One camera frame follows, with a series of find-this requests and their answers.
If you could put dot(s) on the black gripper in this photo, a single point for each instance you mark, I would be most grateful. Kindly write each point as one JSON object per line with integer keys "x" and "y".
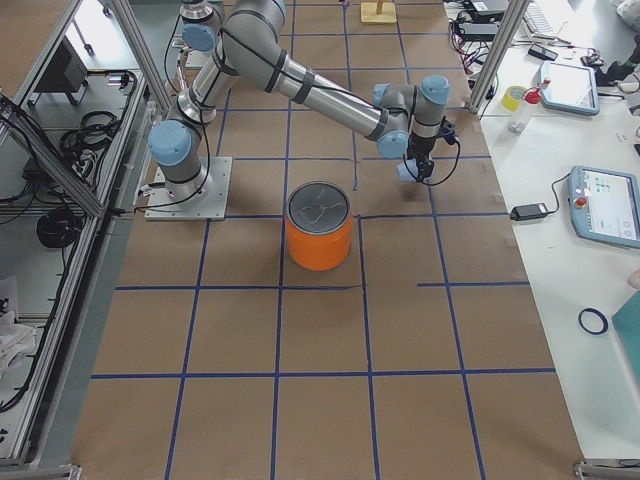
{"x": 419, "y": 148}

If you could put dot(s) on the light blue plastic cup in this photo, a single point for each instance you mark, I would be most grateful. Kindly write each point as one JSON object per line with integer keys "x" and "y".
{"x": 403, "y": 170}

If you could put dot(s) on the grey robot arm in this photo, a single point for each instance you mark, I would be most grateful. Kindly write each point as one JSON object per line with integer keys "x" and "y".
{"x": 404, "y": 121}

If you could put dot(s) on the black power adapter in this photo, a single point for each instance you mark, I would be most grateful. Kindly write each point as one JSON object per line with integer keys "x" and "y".
{"x": 528, "y": 212}

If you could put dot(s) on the orange can with grey lid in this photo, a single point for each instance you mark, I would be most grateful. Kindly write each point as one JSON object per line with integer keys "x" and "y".
{"x": 318, "y": 226}

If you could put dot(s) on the yellow tape roll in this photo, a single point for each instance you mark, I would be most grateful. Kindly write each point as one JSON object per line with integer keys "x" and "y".
{"x": 512, "y": 97}

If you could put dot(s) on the teach pendant far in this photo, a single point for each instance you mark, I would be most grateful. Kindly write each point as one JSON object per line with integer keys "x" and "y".
{"x": 571, "y": 88}

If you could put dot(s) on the teach pendant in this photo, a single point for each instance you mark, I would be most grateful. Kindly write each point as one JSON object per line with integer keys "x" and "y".
{"x": 571, "y": 88}
{"x": 604, "y": 206}

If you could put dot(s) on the wooden mug stand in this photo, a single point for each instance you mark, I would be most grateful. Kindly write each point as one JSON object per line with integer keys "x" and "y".
{"x": 378, "y": 12}

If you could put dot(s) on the teach pendant near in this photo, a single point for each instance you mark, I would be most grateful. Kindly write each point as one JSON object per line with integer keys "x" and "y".
{"x": 604, "y": 206}

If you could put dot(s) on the teal board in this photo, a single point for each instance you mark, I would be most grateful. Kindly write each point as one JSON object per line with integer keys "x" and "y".
{"x": 626, "y": 324}

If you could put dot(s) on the aluminium frame post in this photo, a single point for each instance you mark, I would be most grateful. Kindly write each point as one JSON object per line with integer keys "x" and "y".
{"x": 509, "y": 25}

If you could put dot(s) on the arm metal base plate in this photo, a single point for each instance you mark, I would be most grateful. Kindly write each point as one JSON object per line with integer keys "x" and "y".
{"x": 203, "y": 198}

